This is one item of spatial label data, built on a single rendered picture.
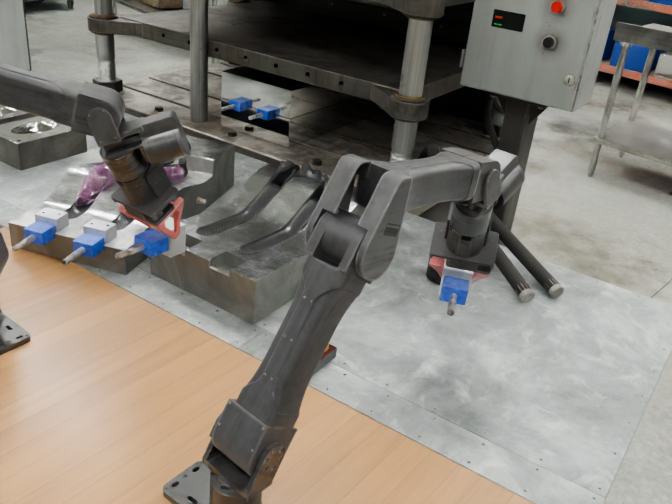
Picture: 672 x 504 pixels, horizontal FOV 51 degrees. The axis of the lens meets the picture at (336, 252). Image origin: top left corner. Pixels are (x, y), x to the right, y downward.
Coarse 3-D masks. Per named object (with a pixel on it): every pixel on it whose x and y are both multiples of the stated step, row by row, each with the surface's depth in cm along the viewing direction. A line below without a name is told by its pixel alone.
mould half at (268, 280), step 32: (256, 192) 149; (288, 192) 147; (192, 224) 137; (256, 224) 141; (160, 256) 133; (192, 256) 128; (256, 256) 128; (288, 256) 130; (192, 288) 131; (224, 288) 126; (256, 288) 121; (288, 288) 130; (256, 320) 125
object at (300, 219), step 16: (288, 160) 154; (272, 176) 151; (288, 176) 155; (304, 176) 152; (320, 176) 151; (272, 192) 149; (320, 192) 148; (256, 208) 147; (304, 208) 144; (224, 224) 140; (288, 224) 142; (304, 224) 141; (256, 240) 134; (272, 240) 137
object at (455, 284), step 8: (448, 272) 118; (456, 272) 117; (464, 272) 117; (472, 272) 117; (448, 280) 116; (456, 280) 117; (464, 280) 117; (440, 288) 119; (448, 288) 114; (456, 288) 114; (464, 288) 114; (440, 296) 115; (448, 296) 115; (456, 296) 114; (464, 296) 114; (448, 304) 112; (464, 304) 115; (448, 312) 110
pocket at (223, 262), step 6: (228, 252) 128; (216, 258) 127; (222, 258) 129; (228, 258) 129; (234, 258) 128; (240, 258) 127; (210, 264) 126; (216, 264) 128; (222, 264) 129; (228, 264) 130; (234, 264) 129; (240, 264) 128; (216, 270) 125; (222, 270) 128; (228, 270) 128; (228, 276) 124
